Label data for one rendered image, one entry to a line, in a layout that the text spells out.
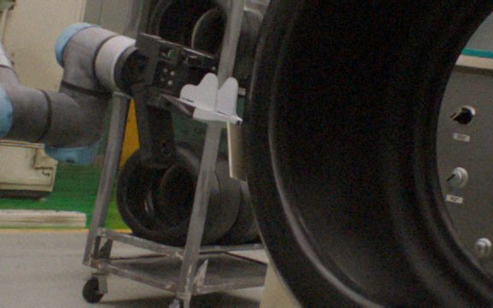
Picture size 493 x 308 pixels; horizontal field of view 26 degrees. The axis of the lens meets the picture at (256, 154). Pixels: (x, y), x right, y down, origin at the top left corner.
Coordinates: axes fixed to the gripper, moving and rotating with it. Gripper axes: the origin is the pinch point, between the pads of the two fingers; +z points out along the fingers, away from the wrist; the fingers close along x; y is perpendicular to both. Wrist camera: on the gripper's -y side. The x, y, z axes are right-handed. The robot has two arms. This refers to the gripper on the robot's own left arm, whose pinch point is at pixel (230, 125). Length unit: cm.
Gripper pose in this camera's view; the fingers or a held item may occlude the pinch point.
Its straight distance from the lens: 131.3
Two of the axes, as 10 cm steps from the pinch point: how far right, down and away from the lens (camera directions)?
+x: 6.9, 0.9, 7.2
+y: 2.7, -9.5, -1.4
